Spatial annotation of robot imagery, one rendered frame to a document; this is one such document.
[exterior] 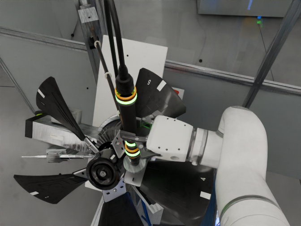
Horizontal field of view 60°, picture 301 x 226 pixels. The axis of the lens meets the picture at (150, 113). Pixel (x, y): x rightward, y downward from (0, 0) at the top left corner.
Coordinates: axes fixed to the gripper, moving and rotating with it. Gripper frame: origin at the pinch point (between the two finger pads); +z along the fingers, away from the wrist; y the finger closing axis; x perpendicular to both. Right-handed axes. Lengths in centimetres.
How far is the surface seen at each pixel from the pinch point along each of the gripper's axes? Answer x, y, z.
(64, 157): -37.5, 1.0, 29.6
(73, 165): -148, 33, 70
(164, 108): -7.3, 13.3, -5.8
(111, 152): -23.1, 1.9, 8.9
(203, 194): -28.2, -1.6, -23.6
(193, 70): -47, 70, -10
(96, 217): -141, 0, 34
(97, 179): -26.7, -6.8, 10.9
